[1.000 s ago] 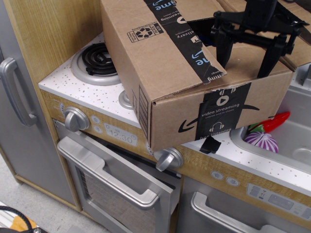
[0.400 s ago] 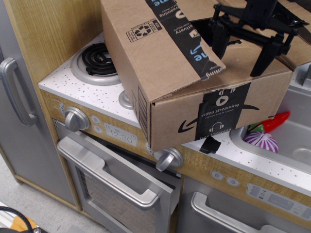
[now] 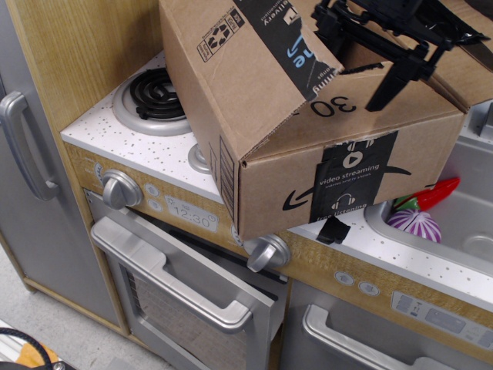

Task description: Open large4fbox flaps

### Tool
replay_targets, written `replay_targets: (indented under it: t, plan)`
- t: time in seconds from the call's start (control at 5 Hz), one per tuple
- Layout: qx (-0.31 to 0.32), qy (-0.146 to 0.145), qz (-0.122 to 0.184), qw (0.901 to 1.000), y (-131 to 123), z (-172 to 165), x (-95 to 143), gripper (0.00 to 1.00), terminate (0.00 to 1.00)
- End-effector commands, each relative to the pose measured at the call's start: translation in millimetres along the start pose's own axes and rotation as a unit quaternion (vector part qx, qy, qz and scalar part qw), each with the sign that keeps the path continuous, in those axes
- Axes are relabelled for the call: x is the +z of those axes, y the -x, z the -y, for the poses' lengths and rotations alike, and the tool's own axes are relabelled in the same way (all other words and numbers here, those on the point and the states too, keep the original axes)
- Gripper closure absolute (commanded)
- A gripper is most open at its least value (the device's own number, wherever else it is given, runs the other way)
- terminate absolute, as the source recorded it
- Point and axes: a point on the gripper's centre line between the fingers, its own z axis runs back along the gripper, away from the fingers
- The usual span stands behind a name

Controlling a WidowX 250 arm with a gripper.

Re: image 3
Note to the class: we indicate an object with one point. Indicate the orange cloth piece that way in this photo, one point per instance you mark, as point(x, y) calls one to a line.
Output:
point(31, 358)

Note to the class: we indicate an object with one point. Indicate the red toy chili pepper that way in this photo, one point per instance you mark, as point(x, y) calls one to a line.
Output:
point(426, 199)

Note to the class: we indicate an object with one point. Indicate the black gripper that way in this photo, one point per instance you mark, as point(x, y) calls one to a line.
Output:
point(434, 28)

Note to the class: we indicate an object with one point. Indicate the small silver stove burner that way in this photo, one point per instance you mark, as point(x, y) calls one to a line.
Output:
point(197, 160)

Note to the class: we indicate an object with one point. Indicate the right silver oven knob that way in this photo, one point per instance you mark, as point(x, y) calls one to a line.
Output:
point(269, 251)

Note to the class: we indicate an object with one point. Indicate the silver dishwasher handle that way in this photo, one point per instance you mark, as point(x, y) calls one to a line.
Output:
point(314, 325)

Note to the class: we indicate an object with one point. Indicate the left silver oven knob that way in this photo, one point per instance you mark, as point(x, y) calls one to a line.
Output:
point(120, 190)

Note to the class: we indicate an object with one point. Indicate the grey toy fridge door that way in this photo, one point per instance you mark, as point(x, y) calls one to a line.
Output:
point(46, 241)

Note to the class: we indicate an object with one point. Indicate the silver toy oven door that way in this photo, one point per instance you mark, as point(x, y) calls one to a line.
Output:
point(173, 332)

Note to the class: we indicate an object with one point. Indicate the black coil stove burner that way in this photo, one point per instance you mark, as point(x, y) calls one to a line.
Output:
point(147, 103)

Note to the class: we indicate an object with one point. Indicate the silver oven knob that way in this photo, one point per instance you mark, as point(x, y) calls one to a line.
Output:
point(269, 251)
point(120, 190)

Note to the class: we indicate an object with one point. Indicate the silver toy sink basin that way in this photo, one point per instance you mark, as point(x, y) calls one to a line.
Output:
point(465, 217)

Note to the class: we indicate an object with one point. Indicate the silver oven door handle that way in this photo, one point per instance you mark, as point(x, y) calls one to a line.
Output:
point(143, 258)

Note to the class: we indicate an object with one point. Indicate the silver dishwasher door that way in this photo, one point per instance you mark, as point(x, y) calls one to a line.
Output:
point(404, 344)

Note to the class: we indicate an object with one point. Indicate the purple striped toy onion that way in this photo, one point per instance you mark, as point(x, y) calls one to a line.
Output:
point(416, 222)

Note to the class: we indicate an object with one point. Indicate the grey fridge door handle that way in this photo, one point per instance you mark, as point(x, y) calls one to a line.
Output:
point(12, 108)

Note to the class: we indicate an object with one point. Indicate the large brown cardboard box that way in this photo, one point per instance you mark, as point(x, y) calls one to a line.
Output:
point(284, 125)

